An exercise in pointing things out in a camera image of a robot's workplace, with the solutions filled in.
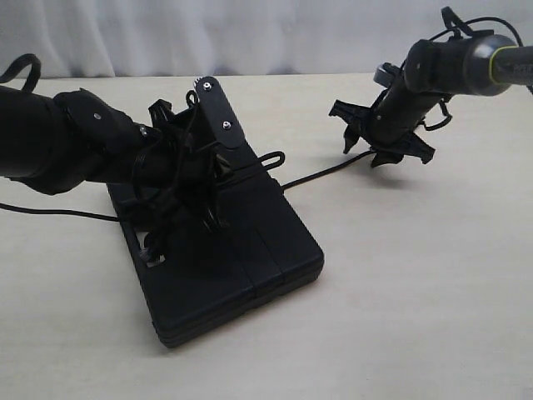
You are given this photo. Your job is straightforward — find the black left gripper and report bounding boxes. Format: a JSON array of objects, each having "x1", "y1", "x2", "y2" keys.
[{"x1": 132, "y1": 77, "x2": 245, "y2": 231}]

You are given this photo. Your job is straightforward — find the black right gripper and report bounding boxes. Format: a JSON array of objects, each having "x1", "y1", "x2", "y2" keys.
[{"x1": 329, "y1": 100, "x2": 436, "y2": 167}]

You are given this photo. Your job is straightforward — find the black cord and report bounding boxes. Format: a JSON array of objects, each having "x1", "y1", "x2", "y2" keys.
[{"x1": 141, "y1": 150, "x2": 376, "y2": 262}]

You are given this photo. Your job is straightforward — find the black plastic case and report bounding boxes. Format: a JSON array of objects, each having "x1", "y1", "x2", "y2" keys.
[{"x1": 121, "y1": 145, "x2": 325, "y2": 348}]

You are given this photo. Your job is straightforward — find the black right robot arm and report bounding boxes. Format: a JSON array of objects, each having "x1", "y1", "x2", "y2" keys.
[{"x1": 329, "y1": 34, "x2": 532, "y2": 167}]

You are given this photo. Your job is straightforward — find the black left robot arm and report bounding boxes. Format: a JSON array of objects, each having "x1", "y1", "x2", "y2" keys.
[{"x1": 1, "y1": 86, "x2": 244, "y2": 229}]

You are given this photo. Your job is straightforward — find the white backdrop curtain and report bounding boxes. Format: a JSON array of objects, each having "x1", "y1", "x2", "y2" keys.
[{"x1": 0, "y1": 0, "x2": 533, "y2": 79}]

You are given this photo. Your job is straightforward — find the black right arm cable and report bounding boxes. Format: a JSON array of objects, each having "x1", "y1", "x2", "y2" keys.
[{"x1": 424, "y1": 6, "x2": 528, "y2": 133}]

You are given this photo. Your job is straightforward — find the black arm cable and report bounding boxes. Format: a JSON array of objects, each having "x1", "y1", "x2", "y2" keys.
[
  {"x1": 424, "y1": 6, "x2": 528, "y2": 133},
  {"x1": 0, "y1": 53, "x2": 122, "y2": 222}
]

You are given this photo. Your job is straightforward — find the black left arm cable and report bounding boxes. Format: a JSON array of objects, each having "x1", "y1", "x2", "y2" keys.
[{"x1": 0, "y1": 53, "x2": 122, "y2": 222}]

